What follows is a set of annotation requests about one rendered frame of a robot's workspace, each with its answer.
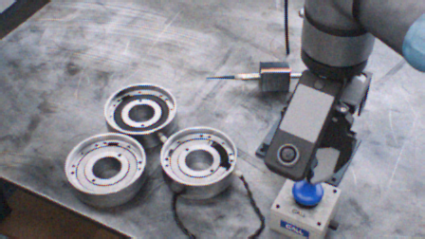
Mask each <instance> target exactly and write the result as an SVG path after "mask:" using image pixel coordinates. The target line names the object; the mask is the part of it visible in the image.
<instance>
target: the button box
mask: <svg viewBox="0 0 425 239"><path fill-rule="evenodd" d="M293 184H294V182H293V181H291V180H289V179H287V180H286V183H285V185H284V186H283V188H282V190H281V191H280V193H278V197H277V198H276V199H275V202H274V204H273V205H272V206H271V211H270V219H269V229H270V230H273V231H277V232H279V233H280V234H283V235H284V236H286V237H289V238H290V239H324V237H325V236H326V234H327V231H328V229H333V230H337V228H338V227H339V222H338V221H334V220H333V219H334V216H335V214H336V213H337V210H338V206H339V202H340V198H341V194H342V190H340V189H338V188H336V187H332V186H330V185H328V184H326V183H321V184H322V186H323V199H322V201H320V202H319V203H318V204H316V205H302V204H301V203H299V202H298V201H296V200H295V199H294V197H293V194H292V187H293Z"/></svg>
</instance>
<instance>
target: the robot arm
mask: <svg viewBox="0 0 425 239"><path fill-rule="evenodd" d="M299 17H301V18H304V20H303V26H302V32H301V40H300V41H301V51H300V57H301V59H302V62H303V63H304V65H305V66H306V67H307V69H305V70H304V72H302V74H301V76H300V80H299V81H298V82H297V83H296V87H295V89H294V90H293V92H292V95H290V96H289V98H288V100H287V102H286V103H287V106H284V107H283V109H282V111H281V114H282V117H281V119H280V121H279V123H278V127H277V129H276V131H275V132H274V136H273V138H272V139H271V141H270V145H269V146H268V150H267V152H266V153H265V155H264V163H265V164H266V166H267V167H268V169H269V170H270V171H272V172H273V173H275V174H277V175H281V176H282V177H284V178H288V179H289V180H291V181H293V182H301V181H304V182H307V183H309V182H310V183H311V185H312V186H315V185H318V184H320V183H323V182H325V181H326V180H327V179H330V177H331V176H332V175H334V174H336V173H337V172H338V171H339V170H340V169H341V168H343V167H344V165H345V164H347V163H348V160H350V158H351V156H352V154H353V153H354V151H355V150H356V144H357V141H356V134H357V132H356V131H352V130H351V128H352V125H353V122H354V119H355V118H354V117H353V116H352V114H354V115H355V113H356V110H357V109H358V108H359V113H358V116H360V114H361V113H362V109H363V108H364V106H365V105H366V99H367V96H368V92H369V89H370V82H371V80H372V76H373V73H372V72H367V71H365V70H363V69H364V68H366V65H367V62H368V58H369V57H370V55H371V53H372V51H373V49H374V45H375V39H376V38H377V39H379V40H380V41H381V42H383V43H384V44H386V45H387V46H389V47H390V48H391V49H393V50H394V51H395V53H397V54H398V55H400V56H401V57H403V58H404V59H405V61H406V62H407V64H409V65H410V66H411V67H412V68H414V69H416V71H418V72H423V73H425V0H305V1H304V8H303V9H300V11H299ZM357 76H359V77H360V76H365V77H366V80H365V81H364V83H362V80H359V79H358V77H357ZM315 157H316V158H317V160H318V162H317V163H316V164H315V168H314V169H313V172H314V173H313V175H311V164H312V161H313V160H314V158H315Z"/></svg>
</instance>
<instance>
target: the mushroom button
mask: <svg viewBox="0 0 425 239"><path fill-rule="evenodd" d="M292 194H293V197H294V199H295V200H296V201H298V202H299V203H301V204H302V205H316V204H318V203H319V202H320V201H322V199H323V186H322V184H321V183H320V184H318V185H315V186H312V185H311V183H310V182H309V183H307V182H304V181H301V182H294V184H293V187H292Z"/></svg>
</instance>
